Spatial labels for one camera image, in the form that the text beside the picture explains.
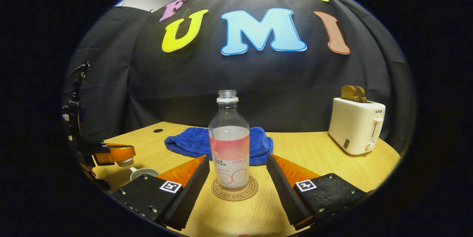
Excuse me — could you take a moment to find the round cork coaster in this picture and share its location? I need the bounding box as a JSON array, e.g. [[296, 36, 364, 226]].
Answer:
[[211, 175, 259, 202]]

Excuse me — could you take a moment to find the blue towel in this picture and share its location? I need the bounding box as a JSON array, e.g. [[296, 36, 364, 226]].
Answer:
[[164, 127, 274, 166]]

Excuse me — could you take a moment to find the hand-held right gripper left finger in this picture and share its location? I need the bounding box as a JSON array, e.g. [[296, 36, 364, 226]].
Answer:
[[112, 155, 210, 231]]

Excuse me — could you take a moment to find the white toaster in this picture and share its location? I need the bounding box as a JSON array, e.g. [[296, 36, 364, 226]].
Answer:
[[328, 97, 386, 155]]

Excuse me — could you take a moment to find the white ceramic teacup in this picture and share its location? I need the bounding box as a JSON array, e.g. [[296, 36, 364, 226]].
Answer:
[[129, 167, 160, 181]]

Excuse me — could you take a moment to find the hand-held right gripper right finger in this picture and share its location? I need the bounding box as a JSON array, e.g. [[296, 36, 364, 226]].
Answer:
[[266, 154, 375, 231]]

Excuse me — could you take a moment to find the clear water bottle pink label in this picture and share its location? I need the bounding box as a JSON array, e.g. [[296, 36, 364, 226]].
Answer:
[[208, 90, 250, 192]]

